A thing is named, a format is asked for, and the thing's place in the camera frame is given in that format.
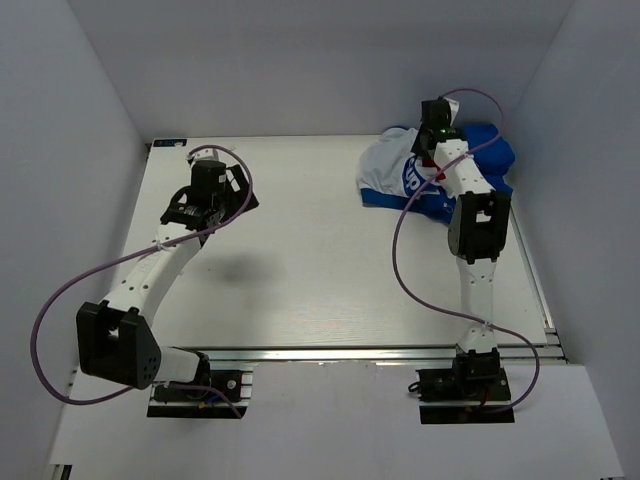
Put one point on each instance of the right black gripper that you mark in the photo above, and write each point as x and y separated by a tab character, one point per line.
418	147

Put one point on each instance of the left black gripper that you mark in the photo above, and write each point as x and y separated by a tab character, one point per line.
238	197

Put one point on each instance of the blue white red jacket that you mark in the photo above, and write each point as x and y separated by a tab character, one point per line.
389	174

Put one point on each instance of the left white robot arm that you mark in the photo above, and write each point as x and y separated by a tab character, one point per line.
115	338

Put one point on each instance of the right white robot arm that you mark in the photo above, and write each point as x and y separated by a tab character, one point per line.
476	237

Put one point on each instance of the left blue corner label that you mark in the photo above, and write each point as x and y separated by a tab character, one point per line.
169	143

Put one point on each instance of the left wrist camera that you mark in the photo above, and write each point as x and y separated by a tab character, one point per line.
206	154

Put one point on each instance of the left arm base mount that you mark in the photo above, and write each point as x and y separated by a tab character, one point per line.
230	390

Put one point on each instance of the aluminium table right rail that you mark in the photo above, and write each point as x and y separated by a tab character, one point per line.
548	322

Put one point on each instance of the aluminium table rail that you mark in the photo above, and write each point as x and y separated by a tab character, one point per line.
330	354
548	322

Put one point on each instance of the aluminium table front rail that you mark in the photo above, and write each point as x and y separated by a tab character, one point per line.
330	354

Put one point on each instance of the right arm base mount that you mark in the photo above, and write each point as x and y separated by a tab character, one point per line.
443	402

